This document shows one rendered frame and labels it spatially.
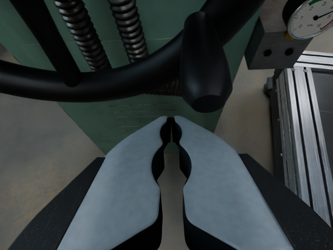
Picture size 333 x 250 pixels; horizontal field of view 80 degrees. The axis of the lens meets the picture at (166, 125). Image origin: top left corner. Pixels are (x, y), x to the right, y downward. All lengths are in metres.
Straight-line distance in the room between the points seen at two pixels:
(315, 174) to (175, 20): 0.58
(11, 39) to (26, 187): 0.70
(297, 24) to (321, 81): 0.65
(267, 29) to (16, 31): 0.40
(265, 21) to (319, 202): 0.51
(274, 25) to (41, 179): 0.95
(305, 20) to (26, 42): 0.43
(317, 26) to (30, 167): 1.04
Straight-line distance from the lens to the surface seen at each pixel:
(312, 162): 0.74
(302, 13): 0.32
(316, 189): 0.72
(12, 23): 0.43
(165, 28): 0.37
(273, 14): 0.40
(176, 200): 0.83
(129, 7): 0.20
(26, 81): 0.21
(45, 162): 1.03
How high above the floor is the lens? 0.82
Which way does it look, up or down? 62 degrees down
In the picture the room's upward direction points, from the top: 5 degrees counter-clockwise
